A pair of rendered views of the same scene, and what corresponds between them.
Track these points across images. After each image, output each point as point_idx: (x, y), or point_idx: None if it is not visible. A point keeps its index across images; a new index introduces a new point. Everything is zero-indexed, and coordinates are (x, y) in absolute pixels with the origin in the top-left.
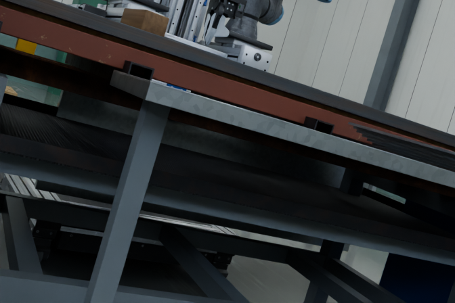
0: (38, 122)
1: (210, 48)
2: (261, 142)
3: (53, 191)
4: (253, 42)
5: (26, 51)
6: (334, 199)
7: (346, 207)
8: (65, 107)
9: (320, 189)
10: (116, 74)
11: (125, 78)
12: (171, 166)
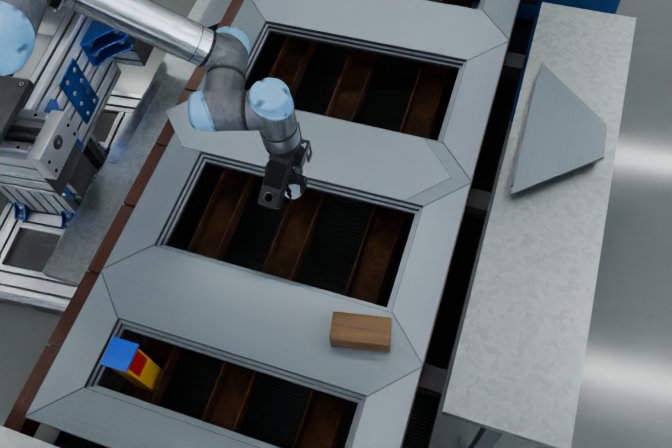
0: (210, 371)
1: (72, 31)
2: (406, 215)
3: None
4: None
5: (155, 376)
6: None
7: (400, 108)
8: None
9: (315, 62)
10: (455, 416)
11: (493, 428)
12: (340, 280)
